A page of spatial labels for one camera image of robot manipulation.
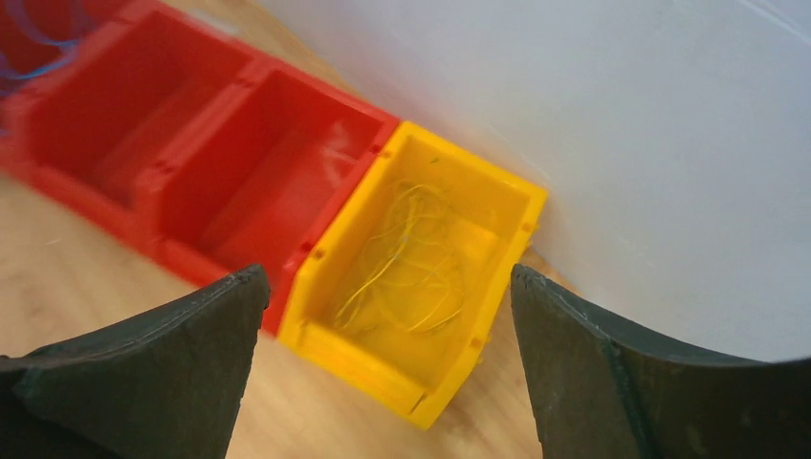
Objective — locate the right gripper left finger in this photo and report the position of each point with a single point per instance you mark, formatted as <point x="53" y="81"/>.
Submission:
<point x="165" y="383"/>

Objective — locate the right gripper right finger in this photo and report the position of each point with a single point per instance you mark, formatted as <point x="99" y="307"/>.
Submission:
<point x="603" y="386"/>

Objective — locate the yellow plastic bin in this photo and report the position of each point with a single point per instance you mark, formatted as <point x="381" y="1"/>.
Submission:
<point x="399" y="295"/>

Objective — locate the right red plastic bin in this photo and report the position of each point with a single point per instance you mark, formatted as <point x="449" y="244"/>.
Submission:
<point x="259" y="179"/>

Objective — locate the red plastic bin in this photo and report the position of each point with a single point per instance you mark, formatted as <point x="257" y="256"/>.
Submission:
<point x="85" y="134"/>
<point x="38" y="37"/>
<point x="259" y="179"/>

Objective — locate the middle red plastic bin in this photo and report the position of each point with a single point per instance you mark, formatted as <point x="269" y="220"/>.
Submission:
<point x="85" y="134"/>

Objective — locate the left red plastic bin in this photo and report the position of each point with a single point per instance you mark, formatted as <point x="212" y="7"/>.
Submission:
<point x="38" y="37"/>

